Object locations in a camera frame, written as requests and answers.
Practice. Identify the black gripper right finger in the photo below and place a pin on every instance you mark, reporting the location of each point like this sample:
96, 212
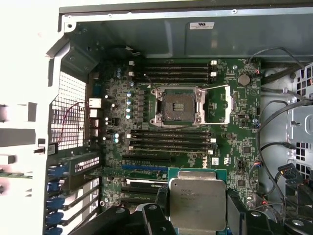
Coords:
259, 225

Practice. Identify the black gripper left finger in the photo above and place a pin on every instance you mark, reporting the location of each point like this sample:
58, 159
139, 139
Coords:
137, 222

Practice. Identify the silver CPU green substrate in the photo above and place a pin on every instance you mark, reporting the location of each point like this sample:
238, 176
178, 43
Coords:
195, 203

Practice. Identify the black expansion slot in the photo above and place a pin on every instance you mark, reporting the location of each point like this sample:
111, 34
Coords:
146, 157
137, 190
137, 201

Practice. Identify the blue expansion slot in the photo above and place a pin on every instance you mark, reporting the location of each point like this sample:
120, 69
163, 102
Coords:
141, 168

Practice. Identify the black RAM slot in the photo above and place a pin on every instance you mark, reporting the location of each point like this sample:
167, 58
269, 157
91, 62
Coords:
171, 149
171, 143
171, 66
171, 133
171, 138
171, 76
171, 81
171, 71

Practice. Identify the CPU socket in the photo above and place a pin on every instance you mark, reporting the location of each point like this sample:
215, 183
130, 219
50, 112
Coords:
181, 105

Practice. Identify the green motherboard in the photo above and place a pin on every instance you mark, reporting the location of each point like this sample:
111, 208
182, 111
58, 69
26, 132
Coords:
232, 147

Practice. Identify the perforated metal drive cage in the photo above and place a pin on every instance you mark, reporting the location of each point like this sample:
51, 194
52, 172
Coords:
300, 122

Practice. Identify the green RAM stick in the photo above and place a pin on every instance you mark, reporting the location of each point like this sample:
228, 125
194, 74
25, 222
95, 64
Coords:
17, 175

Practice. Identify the silver coin cell battery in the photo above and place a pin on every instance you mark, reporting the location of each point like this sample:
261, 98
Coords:
243, 79

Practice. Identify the open grey PC case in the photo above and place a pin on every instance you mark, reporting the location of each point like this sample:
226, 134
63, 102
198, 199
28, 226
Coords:
146, 36

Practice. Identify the metal socket cover frame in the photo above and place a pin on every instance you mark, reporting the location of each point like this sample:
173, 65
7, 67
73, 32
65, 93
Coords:
227, 105

